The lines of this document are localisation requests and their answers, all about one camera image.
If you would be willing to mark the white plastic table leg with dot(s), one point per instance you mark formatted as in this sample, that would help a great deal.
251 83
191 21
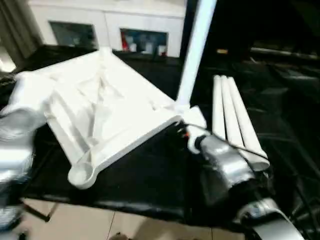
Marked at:
247 125
232 112
195 50
218 107

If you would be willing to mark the white plastic table top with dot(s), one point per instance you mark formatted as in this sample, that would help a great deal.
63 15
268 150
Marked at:
100 105

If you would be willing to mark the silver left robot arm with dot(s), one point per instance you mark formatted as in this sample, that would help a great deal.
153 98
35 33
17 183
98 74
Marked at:
15 150

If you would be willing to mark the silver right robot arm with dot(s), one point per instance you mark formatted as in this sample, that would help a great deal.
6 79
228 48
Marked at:
230 160

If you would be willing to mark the black plastic mat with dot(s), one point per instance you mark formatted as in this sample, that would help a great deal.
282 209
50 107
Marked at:
150 175

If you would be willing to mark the small tan label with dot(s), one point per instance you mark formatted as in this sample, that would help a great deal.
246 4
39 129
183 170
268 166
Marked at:
222 51

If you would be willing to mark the red bottle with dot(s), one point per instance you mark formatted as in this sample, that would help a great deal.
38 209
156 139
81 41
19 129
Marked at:
124 41

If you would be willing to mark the white sideboard cabinet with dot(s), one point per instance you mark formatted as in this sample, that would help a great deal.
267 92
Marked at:
112 15

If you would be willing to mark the black stand leg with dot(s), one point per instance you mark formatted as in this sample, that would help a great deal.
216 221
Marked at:
35 210

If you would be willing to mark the grey curtain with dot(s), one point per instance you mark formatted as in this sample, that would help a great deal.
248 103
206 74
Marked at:
15 32

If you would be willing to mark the dark metal rail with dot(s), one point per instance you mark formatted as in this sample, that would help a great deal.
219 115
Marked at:
285 53

